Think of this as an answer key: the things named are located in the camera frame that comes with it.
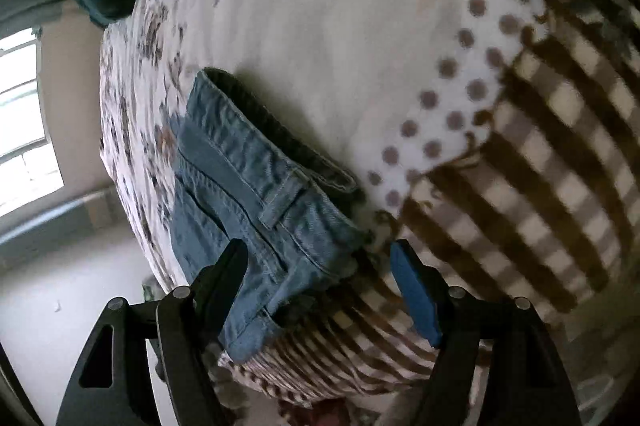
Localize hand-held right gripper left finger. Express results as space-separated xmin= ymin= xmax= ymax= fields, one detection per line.
xmin=55 ymin=239 xmax=249 ymax=426

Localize blue denim pants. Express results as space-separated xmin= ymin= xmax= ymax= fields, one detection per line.
xmin=169 ymin=67 xmax=368 ymax=363

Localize window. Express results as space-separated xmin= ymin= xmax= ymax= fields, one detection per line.
xmin=0 ymin=29 xmax=66 ymax=217

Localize floral blanket with checked border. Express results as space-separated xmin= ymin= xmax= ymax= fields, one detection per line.
xmin=99 ymin=0 xmax=640 ymax=409

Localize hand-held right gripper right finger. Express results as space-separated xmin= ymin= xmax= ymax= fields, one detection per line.
xmin=390 ymin=239 xmax=583 ymax=426

